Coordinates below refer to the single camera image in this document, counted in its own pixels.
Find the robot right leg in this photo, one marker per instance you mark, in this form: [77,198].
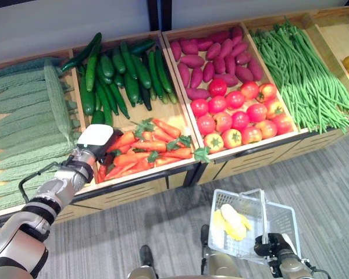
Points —
[221,266]

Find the green bitter gourd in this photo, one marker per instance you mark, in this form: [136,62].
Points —
[35,150]
[57,96]
[26,161]
[23,66]
[26,138]
[17,92]
[5,201]
[5,187]
[17,102]
[16,80]
[23,127]
[23,115]
[20,173]

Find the wooden cucumber carrot bin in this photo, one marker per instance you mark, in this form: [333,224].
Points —
[168,112]

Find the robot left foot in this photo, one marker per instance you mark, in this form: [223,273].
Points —
[146,255]

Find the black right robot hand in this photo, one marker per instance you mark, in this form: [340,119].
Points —
[272,245]

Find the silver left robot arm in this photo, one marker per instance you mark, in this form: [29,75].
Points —
[23,232]

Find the green bean pile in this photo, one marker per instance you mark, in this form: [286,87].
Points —
[302,75]

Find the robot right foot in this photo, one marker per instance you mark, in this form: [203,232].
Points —
[204,235]

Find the pale yellow leafy vegetable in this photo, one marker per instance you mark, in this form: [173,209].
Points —
[232,222]

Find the purple sweet potato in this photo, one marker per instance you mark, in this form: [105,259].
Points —
[196,77]
[239,48]
[255,68]
[243,57]
[244,73]
[192,60]
[203,44]
[226,48]
[226,79]
[237,35]
[176,50]
[183,74]
[219,64]
[219,37]
[213,50]
[189,46]
[230,64]
[197,93]
[208,71]

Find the red tomato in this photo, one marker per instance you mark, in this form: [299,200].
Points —
[274,108]
[222,121]
[266,129]
[199,107]
[231,138]
[282,124]
[256,112]
[213,143]
[235,99]
[249,90]
[240,120]
[206,125]
[251,135]
[267,92]
[217,104]
[217,87]

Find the wooden green bean bin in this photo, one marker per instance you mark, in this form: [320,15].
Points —
[320,43]

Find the clear plastic shopping basket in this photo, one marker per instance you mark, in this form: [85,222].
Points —
[279,221]

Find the orange carrot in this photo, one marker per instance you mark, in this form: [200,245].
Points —
[178,153]
[102,172]
[161,135]
[131,159]
[149,146]
[167,128]
[167,161]
[125,139]
[120,170]
[147,135]
[124,149]
[141,166]

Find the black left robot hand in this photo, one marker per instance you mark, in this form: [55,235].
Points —
[96,135]

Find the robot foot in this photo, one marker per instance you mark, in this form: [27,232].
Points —
[146,255]
[204,235]

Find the robot leg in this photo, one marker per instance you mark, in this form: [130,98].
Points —
[142,273]
[221,266]

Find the robot left leg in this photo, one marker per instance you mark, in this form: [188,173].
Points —
[142,273]

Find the wooden tomato sweet potato bin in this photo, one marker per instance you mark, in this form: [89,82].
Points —
[279,87]

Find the green cucumber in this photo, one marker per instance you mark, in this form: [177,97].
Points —
[105,103]
[141,71]
[92,67]
[163,71]
[81,52]
[118,60]
[165,98]
[102,76]
[142,46]
[119,80]
[87,94]
[119,101]
[146,98]
[110,98]
[98,117]
[131,86]
[128,59]
[153,93]
[154,74]
[173,98]
[107,65]

